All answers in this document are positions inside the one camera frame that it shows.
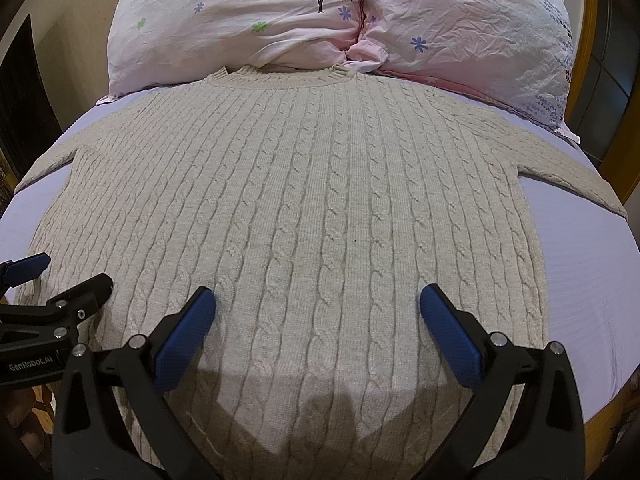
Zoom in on pink floral pillow right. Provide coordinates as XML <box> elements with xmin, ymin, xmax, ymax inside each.
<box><xmin>347</xmin><ymin>0</ymin><xmax>575</xmax><ymax>131</ymax></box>

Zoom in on wooden framed glass door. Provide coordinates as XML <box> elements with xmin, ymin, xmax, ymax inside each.
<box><xmin>565</xmin><ymin>0</ymin><xmax>639</xmax><ymax>203</ymax></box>

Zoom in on pink floral pillow with tree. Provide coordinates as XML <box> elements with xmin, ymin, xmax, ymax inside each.
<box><xmin>106</xmin><ymin>0</ymin><xmax>362</xmax><ymax>96</ymax></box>

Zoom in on beige cable knit sweater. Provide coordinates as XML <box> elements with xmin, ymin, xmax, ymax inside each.
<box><xmin>16</xmin><ymin>67</ymin><xmax>626</xmax><ymax>479</ymax></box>

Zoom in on wooden bed frame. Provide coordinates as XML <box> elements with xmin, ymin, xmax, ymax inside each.
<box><xmin>585</xmin><ymin>368</ymin><xmax>639</xmax><ymax>477</ymax></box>

